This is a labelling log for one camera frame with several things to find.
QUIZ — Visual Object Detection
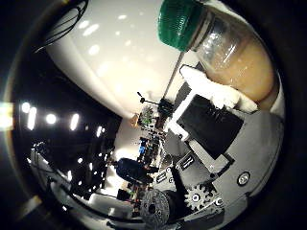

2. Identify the grey stand pole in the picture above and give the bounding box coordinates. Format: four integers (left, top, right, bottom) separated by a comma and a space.
162, 51, 186, 100

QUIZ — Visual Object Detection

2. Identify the orange juice bottle green cap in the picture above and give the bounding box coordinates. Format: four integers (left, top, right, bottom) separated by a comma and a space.
157, 0, 280, 111

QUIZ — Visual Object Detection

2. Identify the person in dark blue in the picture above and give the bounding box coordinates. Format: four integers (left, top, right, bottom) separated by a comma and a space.
114, 157, 159, 186

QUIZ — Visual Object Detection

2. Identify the black cable bundle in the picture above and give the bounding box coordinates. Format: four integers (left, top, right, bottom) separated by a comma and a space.
33, 0, 90, 54

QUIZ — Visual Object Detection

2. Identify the cluttered equipment shelf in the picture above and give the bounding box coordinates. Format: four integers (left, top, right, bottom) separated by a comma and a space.
129, 91, 176, 167

